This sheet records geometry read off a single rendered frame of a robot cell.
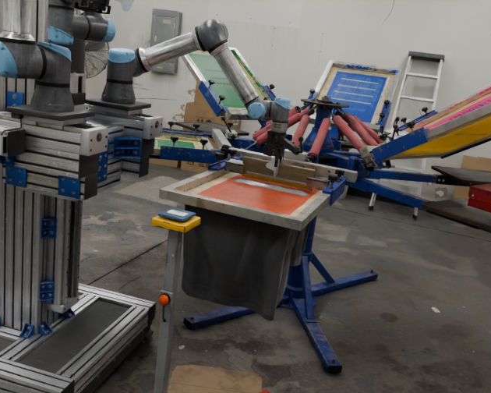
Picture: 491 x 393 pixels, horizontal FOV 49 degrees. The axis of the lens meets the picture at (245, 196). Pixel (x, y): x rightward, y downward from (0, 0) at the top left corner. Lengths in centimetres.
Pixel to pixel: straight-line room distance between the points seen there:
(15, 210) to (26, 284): 33
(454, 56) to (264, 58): 220
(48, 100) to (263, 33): 510
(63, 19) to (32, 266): 117
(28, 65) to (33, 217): 71
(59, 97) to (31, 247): 73
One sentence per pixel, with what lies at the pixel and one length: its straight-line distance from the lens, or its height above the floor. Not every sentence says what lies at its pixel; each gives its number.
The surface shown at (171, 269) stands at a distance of 199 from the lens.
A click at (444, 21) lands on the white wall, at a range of 659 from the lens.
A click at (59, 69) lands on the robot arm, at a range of 207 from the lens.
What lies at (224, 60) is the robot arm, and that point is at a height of 150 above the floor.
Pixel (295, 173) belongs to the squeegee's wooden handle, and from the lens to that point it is 255.
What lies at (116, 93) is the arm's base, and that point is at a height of 130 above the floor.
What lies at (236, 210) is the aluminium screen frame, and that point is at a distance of 203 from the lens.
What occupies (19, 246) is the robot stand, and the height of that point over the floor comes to 63.
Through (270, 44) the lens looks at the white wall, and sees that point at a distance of 691.
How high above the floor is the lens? 155
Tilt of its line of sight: 15 degrees down
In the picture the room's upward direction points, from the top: 7 degrees clockwise
